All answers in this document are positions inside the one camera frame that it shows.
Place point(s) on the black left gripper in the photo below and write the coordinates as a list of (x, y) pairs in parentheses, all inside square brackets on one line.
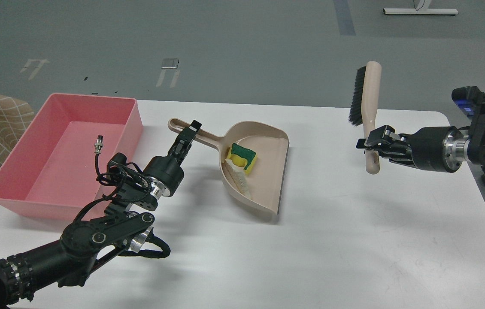
[(167, 169)]

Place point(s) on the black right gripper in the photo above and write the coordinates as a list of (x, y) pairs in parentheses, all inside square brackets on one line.
[(425, 149)]

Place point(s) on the white bread slice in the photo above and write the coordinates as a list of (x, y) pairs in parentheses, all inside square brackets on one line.
[(238, 176)]

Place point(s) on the yellow green sponge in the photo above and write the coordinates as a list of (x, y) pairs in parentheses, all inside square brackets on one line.
[(242, 157)]

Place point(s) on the beige hand brush black bristles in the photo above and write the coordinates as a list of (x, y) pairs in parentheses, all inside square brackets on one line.
[(364, 107)]

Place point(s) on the beige plastic dustpan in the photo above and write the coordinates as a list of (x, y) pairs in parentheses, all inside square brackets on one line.
[(267, 177)]

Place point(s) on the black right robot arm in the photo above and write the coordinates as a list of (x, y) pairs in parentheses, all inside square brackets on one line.
[(469, 143)]

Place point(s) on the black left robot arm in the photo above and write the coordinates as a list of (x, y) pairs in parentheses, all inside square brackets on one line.
[(117, 224)]

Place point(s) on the pink plastic bin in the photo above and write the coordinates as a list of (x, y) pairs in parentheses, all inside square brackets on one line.
[(50, 173)]

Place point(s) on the silver floor socket plate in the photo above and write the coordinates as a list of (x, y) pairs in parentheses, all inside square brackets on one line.
[(170, 63)]

